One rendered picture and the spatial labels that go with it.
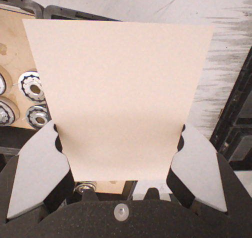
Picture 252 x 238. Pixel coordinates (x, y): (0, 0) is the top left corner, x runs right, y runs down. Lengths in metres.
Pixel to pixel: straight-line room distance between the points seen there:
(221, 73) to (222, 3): 0.25
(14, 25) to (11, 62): 0.10
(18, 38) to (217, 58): 0.69
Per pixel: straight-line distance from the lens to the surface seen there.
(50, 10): 0.32
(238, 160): 1.60
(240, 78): 1.23
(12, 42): 0.49
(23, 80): 0.47
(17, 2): 0.35
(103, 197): 0.82
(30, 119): 0.53
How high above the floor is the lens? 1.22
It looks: 62 degrees down
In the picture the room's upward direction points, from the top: 176 degrees clockwise
